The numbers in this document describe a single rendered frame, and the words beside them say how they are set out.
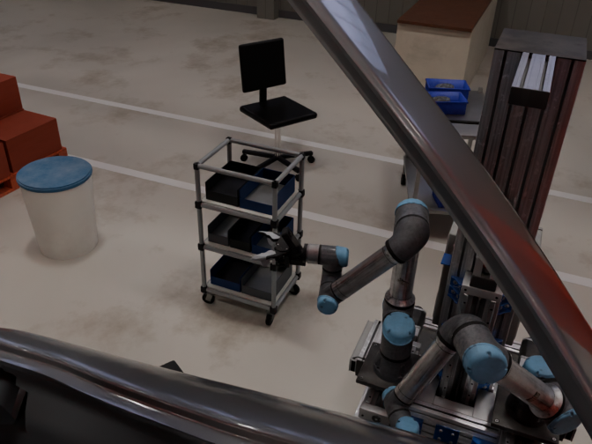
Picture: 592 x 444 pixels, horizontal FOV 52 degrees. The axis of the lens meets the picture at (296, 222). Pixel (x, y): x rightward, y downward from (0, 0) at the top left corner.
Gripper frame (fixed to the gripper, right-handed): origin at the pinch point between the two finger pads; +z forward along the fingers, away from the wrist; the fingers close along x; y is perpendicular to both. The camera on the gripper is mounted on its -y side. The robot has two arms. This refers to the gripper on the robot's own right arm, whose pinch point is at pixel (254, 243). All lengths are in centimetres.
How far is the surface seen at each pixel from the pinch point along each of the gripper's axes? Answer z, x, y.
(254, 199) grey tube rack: 22, 99, 58
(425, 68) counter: -94, 479, 152
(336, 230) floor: -21, 187, 151
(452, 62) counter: -120, 473, 141
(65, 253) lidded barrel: 160, 116, 134
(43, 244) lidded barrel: 174, 117, 129
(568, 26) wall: -297, 701, 182
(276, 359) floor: 1, 47, 131
